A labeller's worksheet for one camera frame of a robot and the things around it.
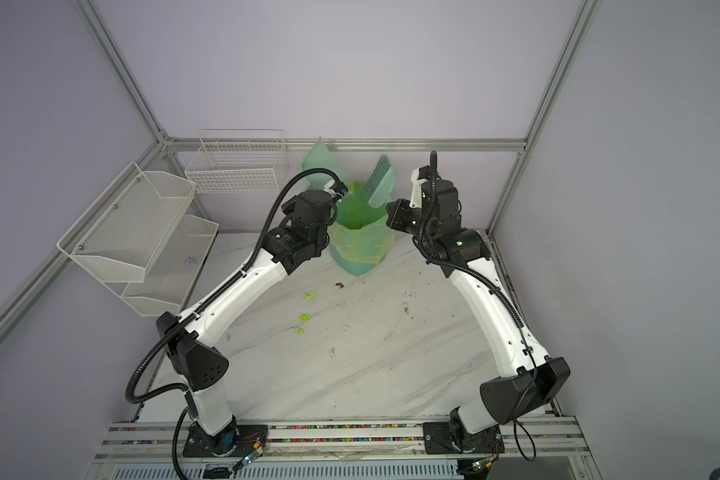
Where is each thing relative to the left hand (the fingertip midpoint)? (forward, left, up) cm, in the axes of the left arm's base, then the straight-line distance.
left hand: (292, 197), depth 73 cm
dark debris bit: (+2, -9, -40) cm, 41 cm away
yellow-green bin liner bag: (+4, -20, -21) cm, 29 cm away
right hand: (-4, -23, +2) cm, 23 cm away
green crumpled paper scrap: (-3, +1, -40) cm, 40 cm away
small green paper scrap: (-12, +1, -39) cm, 41 cm away
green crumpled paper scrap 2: (-16, +3, -40) cm, 43 cm away
